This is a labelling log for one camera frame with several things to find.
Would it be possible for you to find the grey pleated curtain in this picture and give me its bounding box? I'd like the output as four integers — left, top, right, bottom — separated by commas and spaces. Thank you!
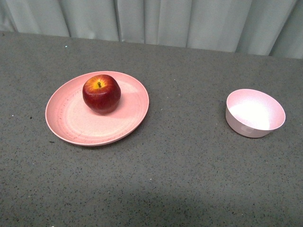
0, 0, 303, 59

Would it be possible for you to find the pink round bowl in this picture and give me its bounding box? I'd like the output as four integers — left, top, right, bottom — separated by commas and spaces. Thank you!
225, 89, 286, 138

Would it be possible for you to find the red yellow apple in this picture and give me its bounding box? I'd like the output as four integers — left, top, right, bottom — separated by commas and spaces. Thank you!
82, 74, 121, 114

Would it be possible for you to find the pink round plate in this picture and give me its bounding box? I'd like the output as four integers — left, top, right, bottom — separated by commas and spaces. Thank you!
45, 71, 149, 146

